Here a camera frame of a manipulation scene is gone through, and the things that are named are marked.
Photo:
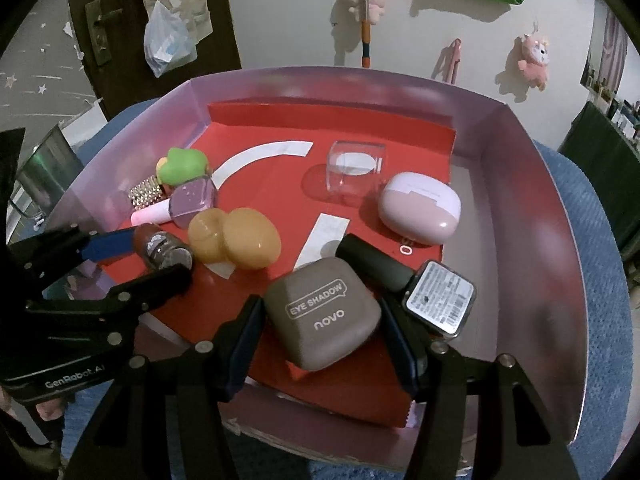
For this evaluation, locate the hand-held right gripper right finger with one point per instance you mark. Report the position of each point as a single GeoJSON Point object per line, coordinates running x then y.
{"type": "Point", "coordinates": [400, 340]}

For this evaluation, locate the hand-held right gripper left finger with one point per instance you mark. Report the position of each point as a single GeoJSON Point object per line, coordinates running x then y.
{"type": "Point", "coordinates": [245, 340]}

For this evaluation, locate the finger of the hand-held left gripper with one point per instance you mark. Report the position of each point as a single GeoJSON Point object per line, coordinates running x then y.
{"type": "Point", "coordinates": [110, 245]}
{"type": "Point", "coordinates": [160, 282]}

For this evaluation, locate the brown-capped glitter bottle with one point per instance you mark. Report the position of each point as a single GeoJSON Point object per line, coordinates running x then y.
{"type": "Point", "coordinates": [167, 255]}

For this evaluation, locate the dark nail polish bottle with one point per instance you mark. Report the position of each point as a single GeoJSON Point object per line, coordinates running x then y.
{"type": "Point", "coordinates": [440, 292]}

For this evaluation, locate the gold studded cylinder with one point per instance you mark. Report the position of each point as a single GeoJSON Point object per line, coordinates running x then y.
{"type": "Point", "coordinates": [146, 191]}

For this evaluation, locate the brown eye shadow case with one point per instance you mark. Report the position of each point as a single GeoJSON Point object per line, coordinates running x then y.
{"type": "Point", "coordinates": [325, 310]}

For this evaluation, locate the pink nail polish bottle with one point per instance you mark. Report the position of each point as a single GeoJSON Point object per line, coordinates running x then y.
{"type": "Point", "coordinates": [192, 200]}

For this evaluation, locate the amber egg-shaped toy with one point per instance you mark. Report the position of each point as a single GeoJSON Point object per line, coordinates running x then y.
{"type": "Point", "coordinates": [252, 240]}

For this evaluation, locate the green and yellow toy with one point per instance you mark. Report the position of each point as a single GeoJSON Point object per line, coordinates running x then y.
{"type": "Point", "coordinates": [182, 165]}

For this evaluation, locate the pink earbud case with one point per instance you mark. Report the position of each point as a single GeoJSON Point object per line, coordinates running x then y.
{"type": "Point", "coordinates": [420, 210]}

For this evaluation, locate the pink cardboard box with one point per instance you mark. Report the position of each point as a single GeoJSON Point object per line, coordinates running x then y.
{"type": "Point", "coordinates": [525, 210]}

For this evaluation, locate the clear glass cup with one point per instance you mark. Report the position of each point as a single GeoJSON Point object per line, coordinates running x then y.
{"type": "Point", "coordinates": [335, 170]}

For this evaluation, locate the person's left hand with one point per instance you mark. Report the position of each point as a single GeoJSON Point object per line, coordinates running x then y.
{"type": "Point", "coordinates": [50, 407]}

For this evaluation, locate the metal mug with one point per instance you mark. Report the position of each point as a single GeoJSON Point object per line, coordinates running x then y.
{"type": "Point", "coordinates": [47, 165]}

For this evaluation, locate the red printed paper sheet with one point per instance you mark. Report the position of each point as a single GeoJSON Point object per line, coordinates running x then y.
{"type": "Point", "coordinates": [280, 180]}

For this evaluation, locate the clear plastic bag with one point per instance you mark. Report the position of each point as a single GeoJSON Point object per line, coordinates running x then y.
{"type": "Point", "coordinates": [167, 45]}

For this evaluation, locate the dark green covered table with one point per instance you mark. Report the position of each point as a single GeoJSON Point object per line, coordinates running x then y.
{"type": "Point", "coordinates": [600, 170]}

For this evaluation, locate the pink plastic hanger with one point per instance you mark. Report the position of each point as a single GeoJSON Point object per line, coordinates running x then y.
{"type": "Point", "coordinates": [452, 60]}

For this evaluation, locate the pink bear plush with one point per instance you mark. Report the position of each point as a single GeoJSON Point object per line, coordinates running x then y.
{"type": "Point", "coordinates": [534, 60]}

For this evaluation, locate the row of cosmetic bottles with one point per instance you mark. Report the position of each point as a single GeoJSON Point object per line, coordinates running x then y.
{"type": "Point", "coordinates": [620, 115]}

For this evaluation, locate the pink curtain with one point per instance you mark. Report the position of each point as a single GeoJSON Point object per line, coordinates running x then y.
{"type": "Point", "coordinates": [612, 50]}

